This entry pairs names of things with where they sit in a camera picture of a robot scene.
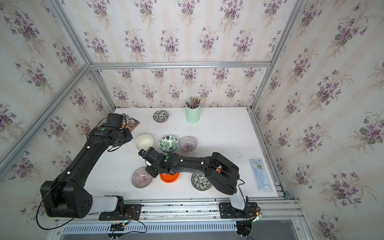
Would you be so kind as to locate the clear packaged ruler set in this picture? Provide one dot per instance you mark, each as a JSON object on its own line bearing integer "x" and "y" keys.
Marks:
{"x": 260, "y": 175}

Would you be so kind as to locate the yellow illustrated children's book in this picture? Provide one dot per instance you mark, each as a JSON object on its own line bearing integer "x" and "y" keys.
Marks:
{"x": 130, "y": 123}

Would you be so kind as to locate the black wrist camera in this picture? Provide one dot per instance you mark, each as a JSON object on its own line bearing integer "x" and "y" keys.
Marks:
{"x": 114, "y": 121}
{"x": 150, "y": 155}

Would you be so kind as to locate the orange plastic bowl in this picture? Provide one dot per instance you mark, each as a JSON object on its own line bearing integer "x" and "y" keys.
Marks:
{"x": 169, "y": 178}

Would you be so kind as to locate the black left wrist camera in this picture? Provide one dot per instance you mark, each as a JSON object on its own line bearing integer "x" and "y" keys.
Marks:
{"x": 114, "y": 121}

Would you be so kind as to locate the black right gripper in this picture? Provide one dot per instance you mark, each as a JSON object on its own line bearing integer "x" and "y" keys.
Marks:
{"x": 152, "y": 174}

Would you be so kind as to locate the mint green pencil cup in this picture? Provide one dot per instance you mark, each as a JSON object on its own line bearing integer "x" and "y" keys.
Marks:
{"x": 192, "y": 114}

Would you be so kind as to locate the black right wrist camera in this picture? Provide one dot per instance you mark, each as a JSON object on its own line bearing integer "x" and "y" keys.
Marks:
{"x": 150, "y": 155}

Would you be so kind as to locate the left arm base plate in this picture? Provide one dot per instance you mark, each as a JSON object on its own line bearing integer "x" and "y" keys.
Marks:
{"x": 127, "y": 213}

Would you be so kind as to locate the black white floral bowl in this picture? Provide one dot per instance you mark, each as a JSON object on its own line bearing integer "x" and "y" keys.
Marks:
{"x": 200, "y": 182}

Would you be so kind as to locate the pink floral black-leaf bowl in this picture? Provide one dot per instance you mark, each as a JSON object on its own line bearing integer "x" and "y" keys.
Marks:
{"x": 160, "y": 116}

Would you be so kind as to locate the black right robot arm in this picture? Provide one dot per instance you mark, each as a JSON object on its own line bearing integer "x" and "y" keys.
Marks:
{"x": 220, "y": 172}

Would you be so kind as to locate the green leaf pattern bowl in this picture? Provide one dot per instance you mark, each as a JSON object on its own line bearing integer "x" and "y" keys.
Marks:
{"x": 168, "y": 143}

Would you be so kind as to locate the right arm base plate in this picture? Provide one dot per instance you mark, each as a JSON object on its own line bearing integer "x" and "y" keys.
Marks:
{"x": 251, "y": 211}

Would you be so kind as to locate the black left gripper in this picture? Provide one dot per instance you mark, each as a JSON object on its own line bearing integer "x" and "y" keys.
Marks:
{"x": 129, "y": 138}

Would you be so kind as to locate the purple striped bowl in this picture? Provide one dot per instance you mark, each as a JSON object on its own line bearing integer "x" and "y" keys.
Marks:
{"x": 188, "y": 144}
{"x": 141, "y": 178}

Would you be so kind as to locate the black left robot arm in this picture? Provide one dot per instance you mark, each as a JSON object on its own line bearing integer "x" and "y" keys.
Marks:
{"x": 66, "y": 197}

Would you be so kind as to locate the cream white bowl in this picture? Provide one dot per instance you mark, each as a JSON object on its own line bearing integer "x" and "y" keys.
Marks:
{"x": 144, "y": 142}

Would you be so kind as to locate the coloured pencils bundle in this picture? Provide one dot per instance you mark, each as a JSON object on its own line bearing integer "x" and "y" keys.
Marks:
{"x": 193, "y": 102}

